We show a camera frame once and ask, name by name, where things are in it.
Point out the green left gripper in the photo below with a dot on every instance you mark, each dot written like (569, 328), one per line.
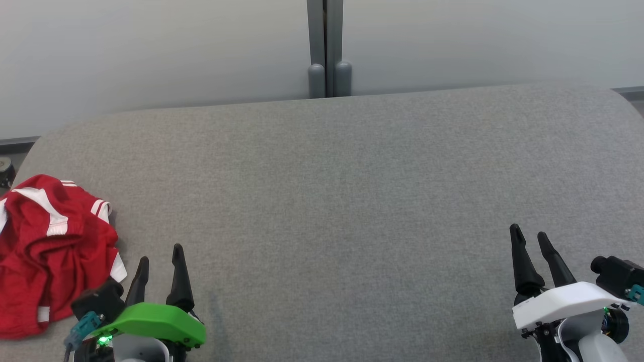
(156, 322)

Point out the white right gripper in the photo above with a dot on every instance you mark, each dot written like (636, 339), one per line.
(563, 301)

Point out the red white-striped shirt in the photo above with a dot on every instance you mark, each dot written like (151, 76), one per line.
(50, 261)

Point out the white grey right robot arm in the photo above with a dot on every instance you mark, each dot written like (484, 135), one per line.
(588, 342)

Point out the black caster wheel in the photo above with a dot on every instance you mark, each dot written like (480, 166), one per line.
(5, 171)

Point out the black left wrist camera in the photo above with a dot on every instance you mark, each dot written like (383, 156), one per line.
(98, 299)

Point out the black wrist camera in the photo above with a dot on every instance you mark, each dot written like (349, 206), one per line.
(98, 299)
(616, 276)

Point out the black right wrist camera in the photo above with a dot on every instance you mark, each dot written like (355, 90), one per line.
(616, 276)

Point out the teal left camera connector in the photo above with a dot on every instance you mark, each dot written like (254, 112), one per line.
(84, 327)

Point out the teal camera connector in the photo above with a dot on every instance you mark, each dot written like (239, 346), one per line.
(637, 294)
(84, 327)

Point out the teal right camera connector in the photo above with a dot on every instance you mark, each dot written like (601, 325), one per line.
(637, 294)

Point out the grey partition bottom rail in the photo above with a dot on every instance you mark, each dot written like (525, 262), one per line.
(631, 93)

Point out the grey partition post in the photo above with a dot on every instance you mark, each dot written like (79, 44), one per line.
(339, 50)
(316, 50)

